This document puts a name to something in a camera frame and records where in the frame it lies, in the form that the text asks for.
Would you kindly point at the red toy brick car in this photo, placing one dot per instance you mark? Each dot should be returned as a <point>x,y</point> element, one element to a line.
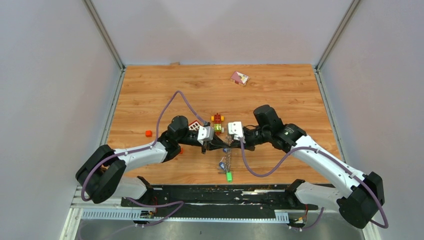
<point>217,121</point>

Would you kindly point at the aluminium frame post left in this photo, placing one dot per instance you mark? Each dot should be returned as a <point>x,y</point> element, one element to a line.
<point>90,6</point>

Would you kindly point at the aluminium frame post right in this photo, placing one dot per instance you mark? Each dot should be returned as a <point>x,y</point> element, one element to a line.
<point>352,8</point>

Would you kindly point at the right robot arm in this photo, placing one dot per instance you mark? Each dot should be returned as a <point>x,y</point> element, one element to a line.
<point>357,196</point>

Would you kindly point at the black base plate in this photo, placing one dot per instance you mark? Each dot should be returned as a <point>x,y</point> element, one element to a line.
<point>234,201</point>

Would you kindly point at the small orange cube brick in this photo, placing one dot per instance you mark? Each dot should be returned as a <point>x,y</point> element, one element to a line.
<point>148,133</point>

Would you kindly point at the aluminium frame post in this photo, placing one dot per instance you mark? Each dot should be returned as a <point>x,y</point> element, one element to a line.
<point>90,6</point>
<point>352,8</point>

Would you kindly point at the red patterned card box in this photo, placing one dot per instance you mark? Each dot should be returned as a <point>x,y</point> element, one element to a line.
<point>239,78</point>

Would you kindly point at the red window toy brick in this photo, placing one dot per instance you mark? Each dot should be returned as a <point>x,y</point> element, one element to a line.
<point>194,126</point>

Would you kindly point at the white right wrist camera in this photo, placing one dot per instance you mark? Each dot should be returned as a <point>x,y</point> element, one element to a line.
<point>236,131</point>

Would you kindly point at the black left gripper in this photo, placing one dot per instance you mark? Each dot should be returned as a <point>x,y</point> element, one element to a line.
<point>216,143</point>

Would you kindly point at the green key tag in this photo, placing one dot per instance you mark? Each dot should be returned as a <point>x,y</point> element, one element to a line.
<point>229,176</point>

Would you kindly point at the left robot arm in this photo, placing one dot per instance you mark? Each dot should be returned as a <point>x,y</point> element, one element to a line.
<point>102,175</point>

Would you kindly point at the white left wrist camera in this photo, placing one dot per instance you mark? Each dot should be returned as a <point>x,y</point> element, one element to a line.
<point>205,134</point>

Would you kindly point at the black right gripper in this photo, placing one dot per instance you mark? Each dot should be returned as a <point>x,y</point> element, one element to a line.
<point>247,146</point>

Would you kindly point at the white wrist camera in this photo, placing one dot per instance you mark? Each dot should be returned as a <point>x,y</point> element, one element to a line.
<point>205,134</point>
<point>236,131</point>

